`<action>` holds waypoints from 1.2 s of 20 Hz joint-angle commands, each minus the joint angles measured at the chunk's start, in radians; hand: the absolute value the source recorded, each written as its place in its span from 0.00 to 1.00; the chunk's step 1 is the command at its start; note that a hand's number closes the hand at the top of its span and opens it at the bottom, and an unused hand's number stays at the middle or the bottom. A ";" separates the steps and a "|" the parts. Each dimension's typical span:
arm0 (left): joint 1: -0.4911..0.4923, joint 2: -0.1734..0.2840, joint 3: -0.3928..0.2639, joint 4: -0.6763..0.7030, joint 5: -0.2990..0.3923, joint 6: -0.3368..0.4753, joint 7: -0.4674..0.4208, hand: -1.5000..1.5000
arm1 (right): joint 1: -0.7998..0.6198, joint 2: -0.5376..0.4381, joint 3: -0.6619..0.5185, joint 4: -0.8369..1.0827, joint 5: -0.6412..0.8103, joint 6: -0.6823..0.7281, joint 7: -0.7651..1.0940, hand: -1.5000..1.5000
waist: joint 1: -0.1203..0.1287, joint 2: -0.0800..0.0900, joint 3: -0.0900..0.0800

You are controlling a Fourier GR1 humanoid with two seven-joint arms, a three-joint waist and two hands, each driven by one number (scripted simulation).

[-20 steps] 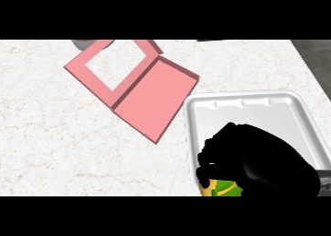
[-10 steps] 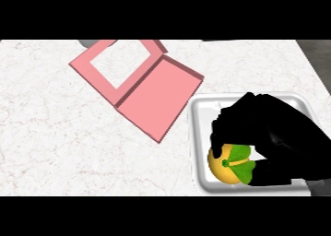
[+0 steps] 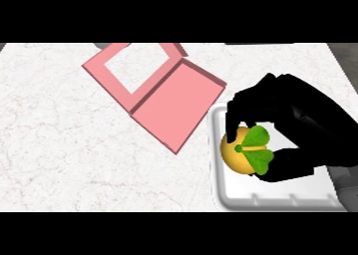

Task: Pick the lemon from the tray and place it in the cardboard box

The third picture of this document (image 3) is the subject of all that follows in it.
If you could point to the yellow lemon with green leaves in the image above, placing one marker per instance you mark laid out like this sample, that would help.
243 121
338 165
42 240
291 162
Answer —
245 151

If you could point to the pink cardboard box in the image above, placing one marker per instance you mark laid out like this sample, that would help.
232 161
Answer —
162 96

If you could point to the grey round object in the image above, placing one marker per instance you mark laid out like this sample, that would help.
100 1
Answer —
102 45

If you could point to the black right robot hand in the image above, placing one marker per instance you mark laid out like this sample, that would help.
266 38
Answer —
304 126

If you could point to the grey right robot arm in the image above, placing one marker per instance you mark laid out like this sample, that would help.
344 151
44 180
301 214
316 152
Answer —
353 187

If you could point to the white tray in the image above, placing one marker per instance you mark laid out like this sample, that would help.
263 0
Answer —
266 191

